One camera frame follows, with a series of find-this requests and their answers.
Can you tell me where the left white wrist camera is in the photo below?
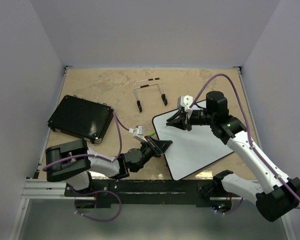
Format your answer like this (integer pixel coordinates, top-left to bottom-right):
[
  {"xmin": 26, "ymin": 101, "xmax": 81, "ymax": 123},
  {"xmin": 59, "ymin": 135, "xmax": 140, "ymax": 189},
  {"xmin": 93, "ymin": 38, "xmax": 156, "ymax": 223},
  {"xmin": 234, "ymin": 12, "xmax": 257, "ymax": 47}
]
[{"xmin": 128, "ymin": 125, "xmax": 147, "ymax": 143}]

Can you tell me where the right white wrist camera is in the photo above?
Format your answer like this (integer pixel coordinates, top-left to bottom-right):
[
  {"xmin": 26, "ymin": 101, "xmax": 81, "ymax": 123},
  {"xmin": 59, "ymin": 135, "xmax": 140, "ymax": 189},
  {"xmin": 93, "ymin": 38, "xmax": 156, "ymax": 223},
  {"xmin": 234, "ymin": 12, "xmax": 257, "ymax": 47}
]
[{"xmin": 177, "ymin": 95, "xmax": 193, "ymax": 116}]

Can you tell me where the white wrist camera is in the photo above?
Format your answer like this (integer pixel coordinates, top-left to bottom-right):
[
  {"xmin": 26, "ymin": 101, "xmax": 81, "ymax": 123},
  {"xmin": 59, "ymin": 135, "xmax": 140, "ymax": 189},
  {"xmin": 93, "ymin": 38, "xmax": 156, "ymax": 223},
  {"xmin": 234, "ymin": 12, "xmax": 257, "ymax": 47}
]
[
  {"xmin": 177, "ymin": 95, "xmax": 193, "ymax": 116},
  {"xmin": 128, "ymin": 125, "xmax": 147, "ymax": 143}
]

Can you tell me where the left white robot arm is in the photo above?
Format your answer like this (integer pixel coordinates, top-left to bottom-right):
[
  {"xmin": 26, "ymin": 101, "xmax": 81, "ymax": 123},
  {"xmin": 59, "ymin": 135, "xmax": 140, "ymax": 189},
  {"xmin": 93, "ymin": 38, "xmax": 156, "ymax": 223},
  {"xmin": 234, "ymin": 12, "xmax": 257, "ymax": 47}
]
[{"xmin": 42, "ymin": 136, "xmax": 173, "ymax": 196}]

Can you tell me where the white rectangular whiteboard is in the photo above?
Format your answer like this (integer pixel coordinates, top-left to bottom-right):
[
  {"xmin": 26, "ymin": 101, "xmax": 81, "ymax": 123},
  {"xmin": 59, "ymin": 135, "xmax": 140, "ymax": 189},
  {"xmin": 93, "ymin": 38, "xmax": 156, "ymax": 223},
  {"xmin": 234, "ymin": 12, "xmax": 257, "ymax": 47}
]
[{"xmin": 152, "ymin": 109, "xmax": 233, "ymax": 181}]

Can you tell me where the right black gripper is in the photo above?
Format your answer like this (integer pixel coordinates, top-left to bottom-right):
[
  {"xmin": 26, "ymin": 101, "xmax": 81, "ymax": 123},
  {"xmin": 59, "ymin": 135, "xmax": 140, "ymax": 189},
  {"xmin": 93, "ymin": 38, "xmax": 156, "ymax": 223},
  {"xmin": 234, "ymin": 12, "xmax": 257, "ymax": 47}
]
[{"xmin": 166, "ymin": 108, "xmax": 215, "ymax": 132}]

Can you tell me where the aluminium frame rail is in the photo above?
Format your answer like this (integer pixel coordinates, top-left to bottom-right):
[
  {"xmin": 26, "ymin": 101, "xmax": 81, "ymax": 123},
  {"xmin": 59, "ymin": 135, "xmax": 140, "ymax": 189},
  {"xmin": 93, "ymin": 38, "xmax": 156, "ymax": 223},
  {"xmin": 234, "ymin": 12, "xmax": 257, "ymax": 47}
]
[{"xmin": 8, "ymin": 177, "xmax": 68, "ymax": 240}]

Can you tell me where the black flat case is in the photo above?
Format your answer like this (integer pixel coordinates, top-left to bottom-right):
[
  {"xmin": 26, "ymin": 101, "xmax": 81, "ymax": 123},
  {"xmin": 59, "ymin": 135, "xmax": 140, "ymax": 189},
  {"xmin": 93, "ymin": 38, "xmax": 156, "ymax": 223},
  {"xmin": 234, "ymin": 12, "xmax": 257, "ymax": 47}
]
[{"xmin": 47, "ymin": 95, "xmax": 114, "ymax": 144}]

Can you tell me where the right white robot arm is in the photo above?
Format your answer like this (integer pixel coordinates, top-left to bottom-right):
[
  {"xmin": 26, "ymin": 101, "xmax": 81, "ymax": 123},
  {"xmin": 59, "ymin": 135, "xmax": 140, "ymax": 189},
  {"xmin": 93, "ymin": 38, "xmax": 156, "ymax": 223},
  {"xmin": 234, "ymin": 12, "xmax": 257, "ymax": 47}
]
[{"xmin": 166, "ymin": 91, "xmax": 300, "ymax": 222}]

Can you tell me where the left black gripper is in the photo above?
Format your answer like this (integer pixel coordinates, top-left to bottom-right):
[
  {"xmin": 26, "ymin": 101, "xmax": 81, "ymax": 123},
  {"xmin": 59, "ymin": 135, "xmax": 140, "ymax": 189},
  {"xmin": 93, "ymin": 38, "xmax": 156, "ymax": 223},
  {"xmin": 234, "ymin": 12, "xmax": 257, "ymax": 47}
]
[{"xmin": 133, "ymin": 135, "xmax": 173, "ymax": 173}]

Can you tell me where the black wire easel stand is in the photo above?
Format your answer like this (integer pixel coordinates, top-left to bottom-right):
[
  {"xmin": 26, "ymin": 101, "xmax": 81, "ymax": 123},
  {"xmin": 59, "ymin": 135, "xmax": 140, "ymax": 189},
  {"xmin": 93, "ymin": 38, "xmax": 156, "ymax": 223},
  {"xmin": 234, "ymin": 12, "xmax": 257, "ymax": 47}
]
[{"xmin": 133, "ymin": 77, "xmax": 168, "ymax": 113}]

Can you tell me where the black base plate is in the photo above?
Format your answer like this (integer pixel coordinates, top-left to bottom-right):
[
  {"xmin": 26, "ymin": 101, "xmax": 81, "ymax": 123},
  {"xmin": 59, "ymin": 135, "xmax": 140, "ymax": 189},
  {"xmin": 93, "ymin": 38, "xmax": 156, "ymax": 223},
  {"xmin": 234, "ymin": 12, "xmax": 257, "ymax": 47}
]
[{"xmin": 64, "ymin": 178, "xmax": 243, "ymax": 209}]

